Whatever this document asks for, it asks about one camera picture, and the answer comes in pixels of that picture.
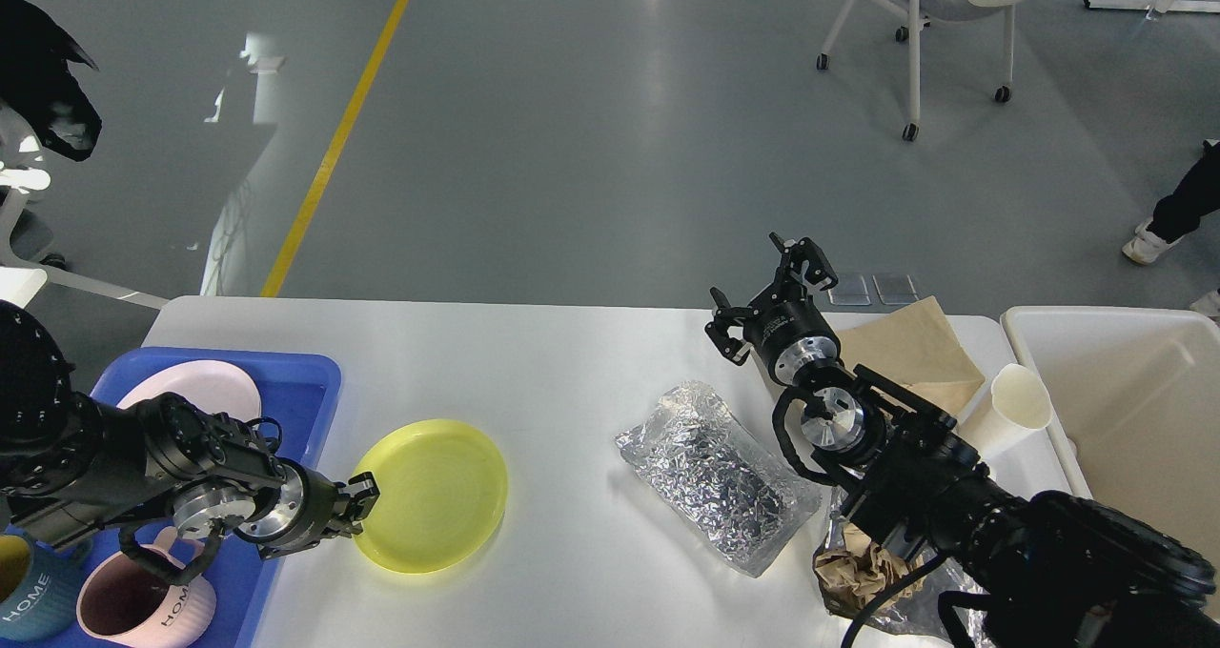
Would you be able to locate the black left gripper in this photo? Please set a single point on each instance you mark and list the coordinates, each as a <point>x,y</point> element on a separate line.
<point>310,508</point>

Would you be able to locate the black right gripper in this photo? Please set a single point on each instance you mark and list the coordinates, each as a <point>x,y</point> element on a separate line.
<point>797,347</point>

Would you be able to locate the yellow plastic plate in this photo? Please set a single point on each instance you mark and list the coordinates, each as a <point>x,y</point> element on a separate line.
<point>443,488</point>

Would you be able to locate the pink mug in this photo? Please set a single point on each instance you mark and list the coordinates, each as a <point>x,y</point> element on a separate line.
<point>124,604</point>

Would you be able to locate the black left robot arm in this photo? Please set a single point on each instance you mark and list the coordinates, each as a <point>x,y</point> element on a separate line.
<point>172,480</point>

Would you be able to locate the floor socket plate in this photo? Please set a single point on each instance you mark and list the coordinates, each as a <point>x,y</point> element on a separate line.
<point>896,289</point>
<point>851,291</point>

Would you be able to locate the blue plastic tray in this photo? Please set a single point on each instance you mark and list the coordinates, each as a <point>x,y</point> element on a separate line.
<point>301,392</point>

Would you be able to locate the pink plate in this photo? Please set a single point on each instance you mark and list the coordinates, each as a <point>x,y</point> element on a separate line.
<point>212,386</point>

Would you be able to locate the silver foil bag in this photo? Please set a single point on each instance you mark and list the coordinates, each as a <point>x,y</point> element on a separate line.
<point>708,469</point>

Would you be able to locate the white paper cup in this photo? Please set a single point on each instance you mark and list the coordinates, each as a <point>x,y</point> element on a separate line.
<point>1016,405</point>

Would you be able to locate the crumpled brown paper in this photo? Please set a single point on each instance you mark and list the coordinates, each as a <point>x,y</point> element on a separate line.
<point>851,570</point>

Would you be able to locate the blue mug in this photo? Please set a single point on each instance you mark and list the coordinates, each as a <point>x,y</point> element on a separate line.
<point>39,587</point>

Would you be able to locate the crumpled foil wrapper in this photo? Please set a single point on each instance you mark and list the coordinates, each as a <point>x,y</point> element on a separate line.
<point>913,611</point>

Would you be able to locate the white plastic bin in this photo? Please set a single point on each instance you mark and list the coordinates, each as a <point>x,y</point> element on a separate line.
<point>1136,397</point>

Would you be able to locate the white side table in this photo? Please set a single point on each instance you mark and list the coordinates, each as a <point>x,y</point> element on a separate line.
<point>20,286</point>

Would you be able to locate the person in dark trousers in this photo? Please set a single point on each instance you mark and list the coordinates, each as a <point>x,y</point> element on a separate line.
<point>1179,213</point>

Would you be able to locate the black jacket on chair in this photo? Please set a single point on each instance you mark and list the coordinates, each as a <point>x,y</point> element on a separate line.
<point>36,80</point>

